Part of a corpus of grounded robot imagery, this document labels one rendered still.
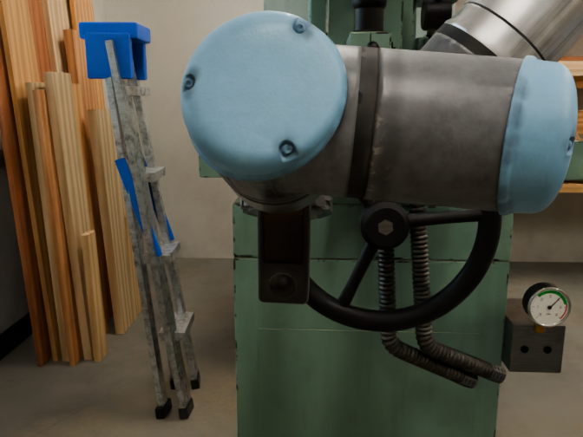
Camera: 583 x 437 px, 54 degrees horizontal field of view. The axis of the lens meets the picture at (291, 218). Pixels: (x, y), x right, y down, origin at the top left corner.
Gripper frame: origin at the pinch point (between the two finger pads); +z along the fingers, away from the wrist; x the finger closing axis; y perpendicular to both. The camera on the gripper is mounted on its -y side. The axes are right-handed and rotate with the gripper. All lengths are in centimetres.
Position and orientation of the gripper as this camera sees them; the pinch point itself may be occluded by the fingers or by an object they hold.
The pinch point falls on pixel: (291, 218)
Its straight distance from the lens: 65.6
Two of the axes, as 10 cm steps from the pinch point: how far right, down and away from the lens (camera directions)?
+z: 0.5, 1.3, 9.9
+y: 0.2, -9.9, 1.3
